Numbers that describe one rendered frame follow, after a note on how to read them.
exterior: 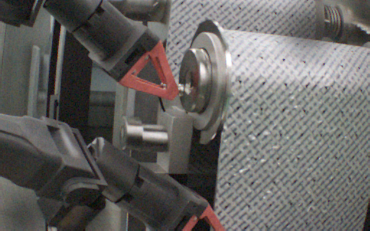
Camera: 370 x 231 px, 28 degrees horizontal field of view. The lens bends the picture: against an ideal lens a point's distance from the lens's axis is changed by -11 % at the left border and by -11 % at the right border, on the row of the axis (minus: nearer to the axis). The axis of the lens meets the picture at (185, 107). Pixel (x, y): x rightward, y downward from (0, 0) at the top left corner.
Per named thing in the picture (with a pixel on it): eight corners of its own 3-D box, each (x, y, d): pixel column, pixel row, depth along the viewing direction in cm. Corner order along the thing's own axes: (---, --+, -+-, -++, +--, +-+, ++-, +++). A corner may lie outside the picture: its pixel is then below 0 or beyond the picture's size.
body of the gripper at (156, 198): (173, 247, 87) (119, 216, 85) (147, 222, 97) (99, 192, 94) (206, 203, 87) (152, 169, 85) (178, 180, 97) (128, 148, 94)
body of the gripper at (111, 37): (120, 81, 89) (75, 40, 86) (97, 64, 99) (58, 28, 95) (159, 37, 90) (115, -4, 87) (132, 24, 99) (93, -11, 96)
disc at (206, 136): (178, 123, 106) (192, 10, 102) (182, 123, 106) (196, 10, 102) (217, 161, 92) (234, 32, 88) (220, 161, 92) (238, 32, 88)
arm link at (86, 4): (34, 9, 87) (68, -23, 85) (42, -14, 93) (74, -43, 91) (71, 45, 90) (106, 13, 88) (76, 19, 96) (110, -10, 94)
